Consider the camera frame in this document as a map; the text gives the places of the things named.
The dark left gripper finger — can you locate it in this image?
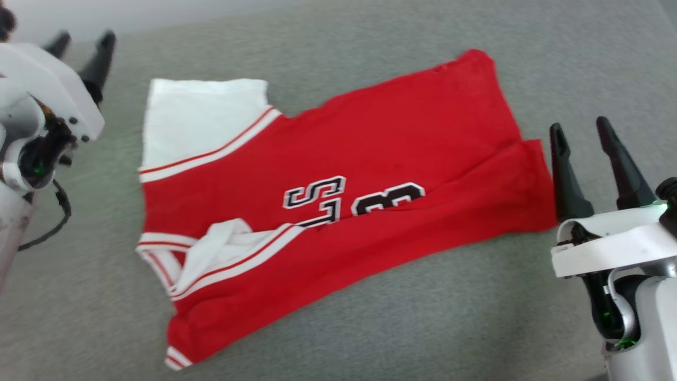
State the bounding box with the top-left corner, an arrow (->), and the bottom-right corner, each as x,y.
79,30 -> 117,104
44,31 -> 72,59

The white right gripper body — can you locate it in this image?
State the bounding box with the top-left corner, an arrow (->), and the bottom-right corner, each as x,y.
550,205 -> 677,279

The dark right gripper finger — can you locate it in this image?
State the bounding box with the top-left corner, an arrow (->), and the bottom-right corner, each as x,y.
550,123 -> 594,223
596,116 -> 657,210

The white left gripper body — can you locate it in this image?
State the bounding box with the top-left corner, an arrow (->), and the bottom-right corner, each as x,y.
0,42 -> 105,143

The red basketball jersey white trim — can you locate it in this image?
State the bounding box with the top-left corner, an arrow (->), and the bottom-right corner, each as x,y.
136,49 -> 559,371

